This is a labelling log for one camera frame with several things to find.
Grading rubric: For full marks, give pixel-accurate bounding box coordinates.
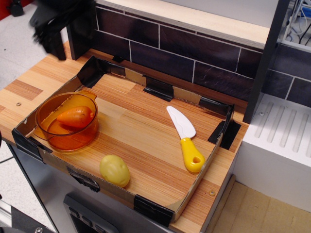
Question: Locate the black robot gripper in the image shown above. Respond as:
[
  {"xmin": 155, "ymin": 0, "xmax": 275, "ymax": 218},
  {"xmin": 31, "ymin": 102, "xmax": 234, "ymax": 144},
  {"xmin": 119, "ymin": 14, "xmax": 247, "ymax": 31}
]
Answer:
[{"xmin": 29, "ymin": 0, "xmax": 96, "ymax": 61}]

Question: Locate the orange toy carrot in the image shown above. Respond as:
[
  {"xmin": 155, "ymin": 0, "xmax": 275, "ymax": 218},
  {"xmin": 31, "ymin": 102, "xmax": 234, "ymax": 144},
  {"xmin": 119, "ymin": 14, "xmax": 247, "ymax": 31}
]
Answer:
[{"xmin": 56, "ymin": 106, "xmax": 94, "ymax": 128}]

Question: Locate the orange transparent plastic pot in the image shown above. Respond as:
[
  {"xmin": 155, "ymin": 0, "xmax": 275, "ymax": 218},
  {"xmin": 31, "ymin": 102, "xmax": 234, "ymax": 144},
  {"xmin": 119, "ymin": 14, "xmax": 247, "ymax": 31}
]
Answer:
[{"xmin": 34, "ymin": 90, "xmax": 99, "ymax": 151}]

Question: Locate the yellow toy potato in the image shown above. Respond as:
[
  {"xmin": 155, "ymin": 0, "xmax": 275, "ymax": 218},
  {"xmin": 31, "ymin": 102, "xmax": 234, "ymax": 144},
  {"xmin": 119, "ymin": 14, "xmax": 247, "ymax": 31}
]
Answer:
[{"xmin": 100, "ymin": 155, "xmax": 130, "ymax": 188}]

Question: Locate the light wooden shelf board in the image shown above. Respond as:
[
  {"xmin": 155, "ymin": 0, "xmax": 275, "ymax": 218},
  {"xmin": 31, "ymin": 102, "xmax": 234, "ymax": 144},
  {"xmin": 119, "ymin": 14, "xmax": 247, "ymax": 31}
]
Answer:
[{"xmin": 97, "ymin": 0, "xmax": 270, "ymax": 49}]

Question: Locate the grey toy oven front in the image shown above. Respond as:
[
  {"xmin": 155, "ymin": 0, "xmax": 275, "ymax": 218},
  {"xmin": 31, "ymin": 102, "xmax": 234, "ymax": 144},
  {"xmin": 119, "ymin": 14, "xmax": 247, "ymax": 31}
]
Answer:
[{"xmin": 63, "ymin": 194, "xmax": 120, "ymax": 233}]

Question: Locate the white toy sink drainboard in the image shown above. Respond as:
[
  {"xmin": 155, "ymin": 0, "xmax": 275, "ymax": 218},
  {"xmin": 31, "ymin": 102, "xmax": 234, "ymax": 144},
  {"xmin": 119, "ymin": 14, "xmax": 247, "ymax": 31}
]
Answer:
[{"xmin": 234, "ymin": 95, "xmax": 311, "ymax": 212}]

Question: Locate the dark grey shelf post left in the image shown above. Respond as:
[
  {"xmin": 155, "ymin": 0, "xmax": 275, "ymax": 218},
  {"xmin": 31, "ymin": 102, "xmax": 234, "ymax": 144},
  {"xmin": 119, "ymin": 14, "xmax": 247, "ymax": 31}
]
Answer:
[{"xmin": 67, "ymin": 13, "xmax": 96, "ymax": 60}]

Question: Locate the dark grey shelf post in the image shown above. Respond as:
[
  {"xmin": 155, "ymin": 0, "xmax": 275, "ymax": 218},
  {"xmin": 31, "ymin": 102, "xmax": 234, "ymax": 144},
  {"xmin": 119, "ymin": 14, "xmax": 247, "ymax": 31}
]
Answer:
[
  {"xmin": 67, "ymin": 13, "xmax": 96, "ymax": 60},
  {"xmin": 243, "ymin": 0, "xmax": 290, "ymax": 124}
]

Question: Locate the toy knife yellow handle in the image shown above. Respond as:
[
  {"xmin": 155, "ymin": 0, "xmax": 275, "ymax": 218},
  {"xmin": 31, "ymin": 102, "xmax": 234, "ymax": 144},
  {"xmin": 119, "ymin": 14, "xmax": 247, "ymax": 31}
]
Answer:
[{"xmin": 166, "ymin": 106, "xmax": 206, "ymax": 173}]

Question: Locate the dark grey shelf post right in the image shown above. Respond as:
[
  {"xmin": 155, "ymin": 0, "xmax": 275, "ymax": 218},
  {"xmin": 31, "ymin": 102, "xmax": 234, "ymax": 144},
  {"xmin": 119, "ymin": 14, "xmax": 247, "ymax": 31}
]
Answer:
[{"xmin": 243, "ymin": 0, "xmax": 290, "ymax": 124}]

